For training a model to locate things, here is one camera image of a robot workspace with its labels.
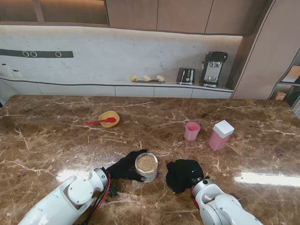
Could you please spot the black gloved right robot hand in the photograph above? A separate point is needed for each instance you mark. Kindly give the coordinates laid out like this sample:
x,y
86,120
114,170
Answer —
x,y
184,173

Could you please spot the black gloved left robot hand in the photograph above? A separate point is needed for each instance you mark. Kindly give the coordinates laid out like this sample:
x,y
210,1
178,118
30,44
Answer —
x,y
122,167

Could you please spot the clear labelled grain jar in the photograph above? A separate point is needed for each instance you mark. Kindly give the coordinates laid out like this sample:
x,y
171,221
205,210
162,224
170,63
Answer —
x,y
146,164

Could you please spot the pink measuring cup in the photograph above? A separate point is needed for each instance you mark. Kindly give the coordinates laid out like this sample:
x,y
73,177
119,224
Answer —
x,y
191,132

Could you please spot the pink container with white lid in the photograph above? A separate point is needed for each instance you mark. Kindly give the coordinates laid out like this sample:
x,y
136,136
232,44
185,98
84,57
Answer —
x,y
218,143

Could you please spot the red plastic scoop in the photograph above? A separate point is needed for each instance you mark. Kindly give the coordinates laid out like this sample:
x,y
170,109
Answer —
x,y
110,120

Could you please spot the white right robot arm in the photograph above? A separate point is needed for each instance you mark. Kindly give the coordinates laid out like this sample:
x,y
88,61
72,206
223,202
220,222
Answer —
x,y
222,206

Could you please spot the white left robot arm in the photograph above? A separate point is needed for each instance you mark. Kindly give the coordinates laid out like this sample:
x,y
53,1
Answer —
x,y
58,201

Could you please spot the yellow plastic bowl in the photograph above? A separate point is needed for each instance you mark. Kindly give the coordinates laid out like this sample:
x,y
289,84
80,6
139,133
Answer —
x,y
109,122

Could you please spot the white counter with drawers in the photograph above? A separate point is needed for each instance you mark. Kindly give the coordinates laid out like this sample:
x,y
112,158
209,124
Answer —
x,y
133,90

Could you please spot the dark wooden cutting board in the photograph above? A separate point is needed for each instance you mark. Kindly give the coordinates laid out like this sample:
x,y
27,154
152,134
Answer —
x,y
144,81

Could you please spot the yellow lemon piece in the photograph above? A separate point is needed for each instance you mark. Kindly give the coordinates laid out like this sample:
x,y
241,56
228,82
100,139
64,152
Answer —
x,y
160,78
146,78
133,78

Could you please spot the black and steel toaster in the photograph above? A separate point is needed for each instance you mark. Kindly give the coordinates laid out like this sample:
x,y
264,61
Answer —
x,y
186,76

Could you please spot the black espresso machine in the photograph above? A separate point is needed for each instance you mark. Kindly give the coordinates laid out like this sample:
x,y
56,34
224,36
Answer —
x,y
212,68

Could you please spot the small wooden box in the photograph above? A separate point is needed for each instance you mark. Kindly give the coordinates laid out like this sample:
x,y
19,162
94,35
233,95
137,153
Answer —
x,y
279,95

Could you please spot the open shelf unit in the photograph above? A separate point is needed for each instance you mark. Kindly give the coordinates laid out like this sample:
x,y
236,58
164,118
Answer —
x,y
291,93

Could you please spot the tall wooden side panel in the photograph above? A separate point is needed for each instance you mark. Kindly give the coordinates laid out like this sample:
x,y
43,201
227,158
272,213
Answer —
x,y
260,58

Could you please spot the white countertop device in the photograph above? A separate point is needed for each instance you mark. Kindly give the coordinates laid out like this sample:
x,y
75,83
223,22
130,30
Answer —
x,y
5,70
17,73

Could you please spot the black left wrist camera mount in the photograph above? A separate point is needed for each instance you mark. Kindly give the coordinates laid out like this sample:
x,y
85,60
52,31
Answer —
x,y
114,191

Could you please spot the black wall socket strip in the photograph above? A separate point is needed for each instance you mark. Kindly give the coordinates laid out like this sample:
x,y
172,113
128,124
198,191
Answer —
x,y
47,54

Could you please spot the wooden wall cabinet doors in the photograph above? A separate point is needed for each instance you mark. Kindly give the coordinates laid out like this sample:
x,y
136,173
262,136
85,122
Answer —
x,y
182,15

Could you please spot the open lit wall cabinet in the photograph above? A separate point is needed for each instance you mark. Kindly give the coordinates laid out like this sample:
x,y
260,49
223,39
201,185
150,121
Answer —
x,y
70,11

